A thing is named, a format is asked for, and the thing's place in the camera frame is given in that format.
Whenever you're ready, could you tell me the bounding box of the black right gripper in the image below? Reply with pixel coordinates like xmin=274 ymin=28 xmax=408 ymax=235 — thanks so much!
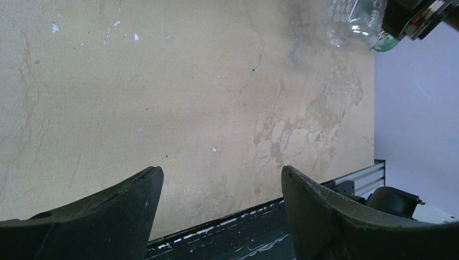
xmin=382 ymin=0 xmax=458 ymax=41

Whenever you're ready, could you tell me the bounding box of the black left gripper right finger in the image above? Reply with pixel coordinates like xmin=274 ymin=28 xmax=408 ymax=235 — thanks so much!
xmin=281 ymin=166 xmax=458 ymax=259

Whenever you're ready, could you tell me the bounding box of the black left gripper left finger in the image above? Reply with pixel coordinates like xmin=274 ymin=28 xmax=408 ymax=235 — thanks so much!
xmin=1 ymin=167 xmax=164 ymax=259

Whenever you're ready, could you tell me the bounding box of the light label bottle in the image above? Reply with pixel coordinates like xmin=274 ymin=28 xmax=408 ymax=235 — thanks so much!
xmin=318 ymin=0 xmax=388 ymax=51

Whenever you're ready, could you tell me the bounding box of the green bottle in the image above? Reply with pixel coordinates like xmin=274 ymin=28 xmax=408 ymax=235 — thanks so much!
xmin=372 ymin=29 xmax=399 ymax=52

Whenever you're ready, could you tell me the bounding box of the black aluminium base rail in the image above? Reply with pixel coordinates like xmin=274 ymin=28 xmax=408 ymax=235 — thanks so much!
xmin=143 ymin=159 xmax=386 ymax=260

